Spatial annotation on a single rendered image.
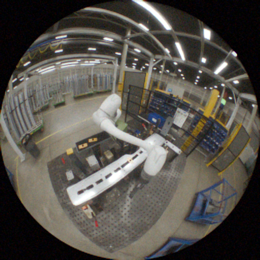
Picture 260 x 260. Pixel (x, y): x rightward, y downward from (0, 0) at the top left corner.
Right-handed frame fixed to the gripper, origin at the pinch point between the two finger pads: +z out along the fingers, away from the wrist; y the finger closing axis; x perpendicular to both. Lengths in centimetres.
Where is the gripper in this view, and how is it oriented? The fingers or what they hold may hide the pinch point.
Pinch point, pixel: (135, 192)
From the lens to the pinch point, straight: 68.8
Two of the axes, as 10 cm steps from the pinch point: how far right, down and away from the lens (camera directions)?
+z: -3.0, 9.3, 2.1
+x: 7.1, 3.7, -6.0
